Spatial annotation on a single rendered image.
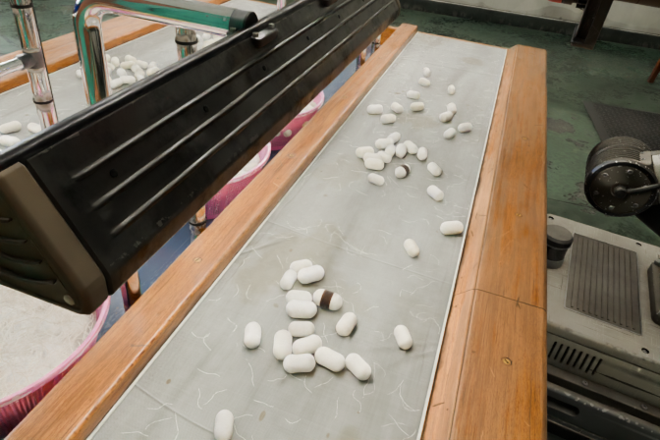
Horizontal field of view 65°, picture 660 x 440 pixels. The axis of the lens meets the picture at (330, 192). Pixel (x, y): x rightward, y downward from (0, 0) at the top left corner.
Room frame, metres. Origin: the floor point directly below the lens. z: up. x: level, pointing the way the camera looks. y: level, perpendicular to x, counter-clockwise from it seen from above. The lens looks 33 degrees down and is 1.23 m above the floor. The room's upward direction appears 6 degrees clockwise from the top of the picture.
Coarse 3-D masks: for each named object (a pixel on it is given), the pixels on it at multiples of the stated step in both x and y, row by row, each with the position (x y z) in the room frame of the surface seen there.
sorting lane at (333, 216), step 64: (448, 64) 1.48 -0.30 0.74; (384, 128) 1.02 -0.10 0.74; (448, 128) 1.05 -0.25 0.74; (320, 192) 0.74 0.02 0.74; (384, 192) 0.76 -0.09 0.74; (448, 192) 0.78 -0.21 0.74; (256, 256) 0.56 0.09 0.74; (320, 256) 0.57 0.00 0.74; (384, 256) 0.59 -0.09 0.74; (448, 256) 0.60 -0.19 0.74; (192, 320) 0.43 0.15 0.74; (256, 320) 0.44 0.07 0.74; (320, 320) 0.45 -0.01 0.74; (384, 320) 0.46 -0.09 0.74; (192, 384) 0.34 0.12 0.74; (256, 384) 0.35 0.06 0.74; (320, 384) 0.36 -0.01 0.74; (384, 384) 0.37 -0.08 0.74
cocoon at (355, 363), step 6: (354, 354) 0.39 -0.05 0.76; (348, 360) 0.38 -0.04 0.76; (354, 360) 0.38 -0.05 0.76; (360, 360) 0.38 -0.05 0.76; (348, 366) 0.38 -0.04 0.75; (354, 366) 0.38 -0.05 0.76; (360, 366) 0.37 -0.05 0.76; (366, 366) 0.37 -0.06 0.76; (354, 372) 0.37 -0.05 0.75; (360, 372) 0.37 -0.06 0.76; (366, 372) 0.37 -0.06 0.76; (360, 378) 0.37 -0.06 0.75; (366, 378) 0.37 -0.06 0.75
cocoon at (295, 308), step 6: (294, 300) 0.46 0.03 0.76; (288, 306) 0.45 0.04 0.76; (294, 306) 0.45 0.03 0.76; (300, 306) 0.45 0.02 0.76; (306, 306) 0.45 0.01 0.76; (312, 306) 0.45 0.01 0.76; (288, 312) 0.45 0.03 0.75; (294, 312) 0.45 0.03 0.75; (300, 312) 0.45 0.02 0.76; (306, 312) 0.45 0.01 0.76; (312, 312) 0.45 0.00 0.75
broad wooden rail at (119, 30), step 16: (208, 0) 1.80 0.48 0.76; (224, 0) 1.88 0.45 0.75; (112, 32) 1.36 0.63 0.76; (128, 32) 1.38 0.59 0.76; (144, 32) 1.44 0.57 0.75; (48, 48) 1.20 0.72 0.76; (64, 48) 1.21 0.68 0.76; (48, 64) 1.11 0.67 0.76; (64, 64) 1.15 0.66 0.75; (0, 80) 0.99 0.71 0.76; (16, 80) 1.02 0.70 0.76
